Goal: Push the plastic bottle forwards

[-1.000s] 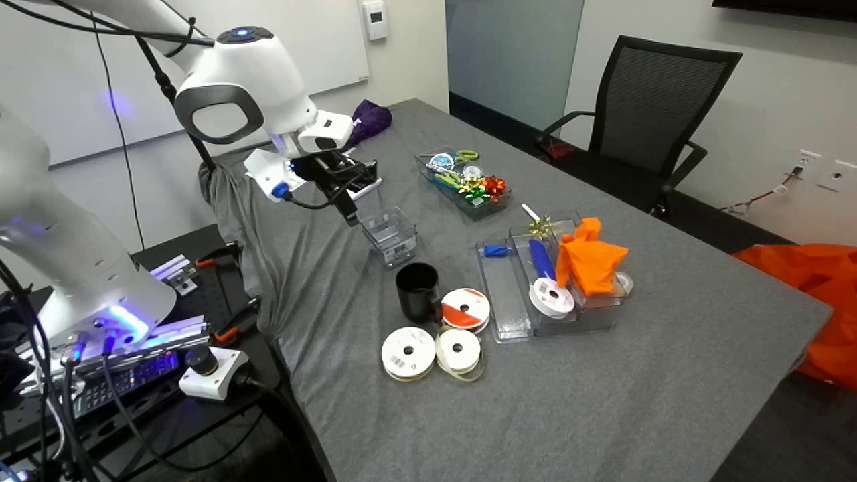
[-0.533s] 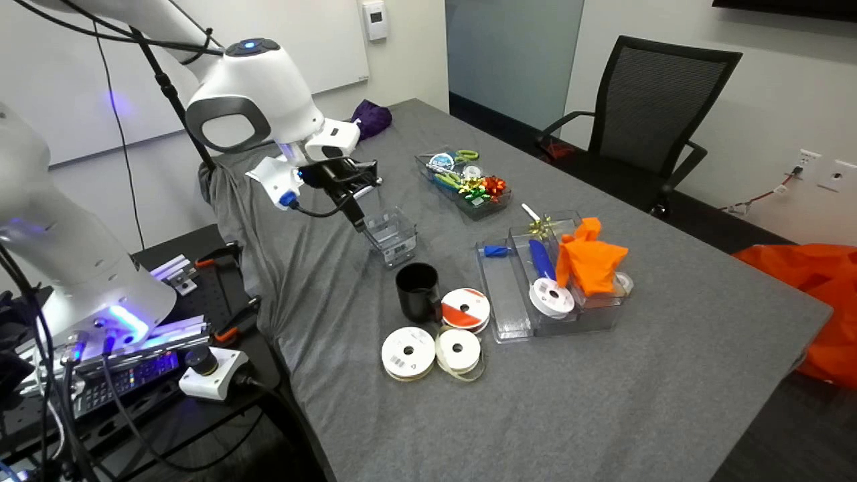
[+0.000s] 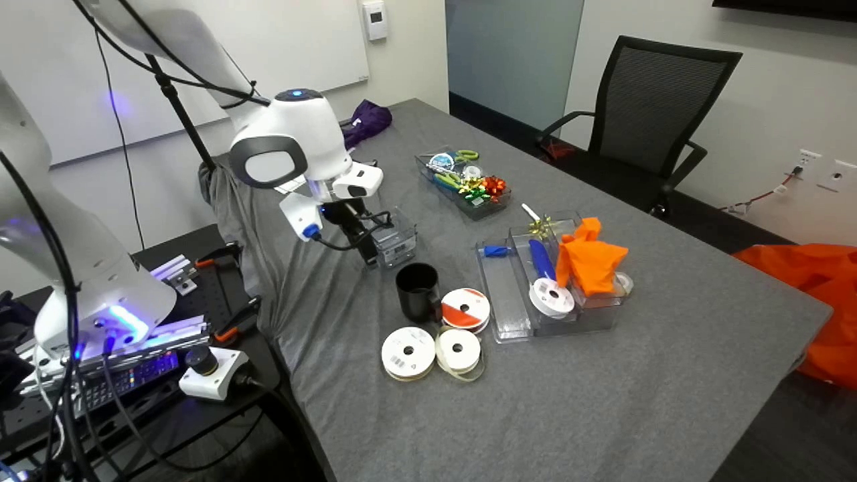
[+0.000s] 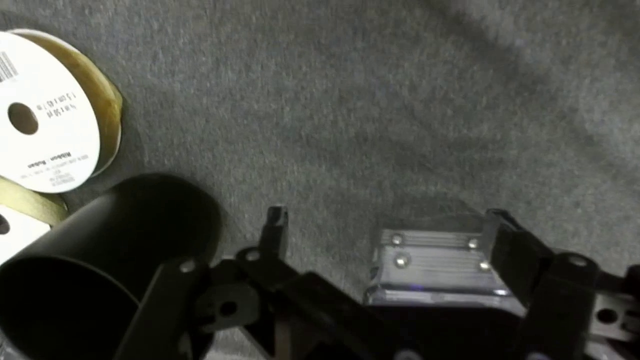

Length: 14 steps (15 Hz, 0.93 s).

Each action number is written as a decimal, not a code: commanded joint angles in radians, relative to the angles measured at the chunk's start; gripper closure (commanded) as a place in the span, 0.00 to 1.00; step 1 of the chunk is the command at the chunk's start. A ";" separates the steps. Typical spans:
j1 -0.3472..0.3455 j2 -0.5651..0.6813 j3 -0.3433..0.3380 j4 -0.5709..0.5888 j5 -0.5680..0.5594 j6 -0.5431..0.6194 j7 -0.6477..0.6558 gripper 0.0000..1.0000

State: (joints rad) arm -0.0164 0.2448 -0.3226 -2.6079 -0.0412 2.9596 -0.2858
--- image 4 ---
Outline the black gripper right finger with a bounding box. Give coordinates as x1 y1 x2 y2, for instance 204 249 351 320
363 208 640 360

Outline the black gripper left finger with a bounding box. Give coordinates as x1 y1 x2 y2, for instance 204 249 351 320
114 204 377 360

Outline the grey table cloth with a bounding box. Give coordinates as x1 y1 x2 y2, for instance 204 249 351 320
0 0 640 360

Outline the black cup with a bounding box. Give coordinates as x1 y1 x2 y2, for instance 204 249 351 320
0 172 226 360

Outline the white spool gold ribbon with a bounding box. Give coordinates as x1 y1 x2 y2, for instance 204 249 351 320
0 29 125 196
0 176 69 267

